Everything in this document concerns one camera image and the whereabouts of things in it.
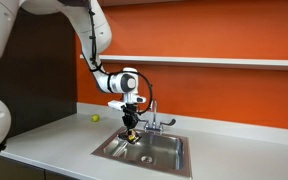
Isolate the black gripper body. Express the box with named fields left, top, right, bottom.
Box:
left=122, top=104, right=139, bottom=129

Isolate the black orange snack bag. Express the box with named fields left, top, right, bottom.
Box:
left=118, top=131, right=141, bottom=144

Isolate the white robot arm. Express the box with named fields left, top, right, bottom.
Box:
left=0, top=0, right=146, bottom=152

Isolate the stainless steel sink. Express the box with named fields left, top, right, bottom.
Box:
left=92, top=127, right=192, bottom=178

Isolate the chrome faucet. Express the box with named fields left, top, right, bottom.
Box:
left=144, top=100, right=176, bottom=134

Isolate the yellow-green lime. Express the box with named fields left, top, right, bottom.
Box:
left=91, top=114, right=100, bottom=122

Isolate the dark tall cabinet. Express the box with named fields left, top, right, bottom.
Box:
left=0, top=10, right=77, bottom=137

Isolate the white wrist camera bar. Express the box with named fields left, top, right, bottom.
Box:
left=107, top=95, right=148, bottom=111

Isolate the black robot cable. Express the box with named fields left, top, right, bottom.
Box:
left=86, top=0, right=154, bottom=116

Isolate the white wall shelf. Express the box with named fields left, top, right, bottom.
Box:
left=79, top=53, right=288, bottom=72

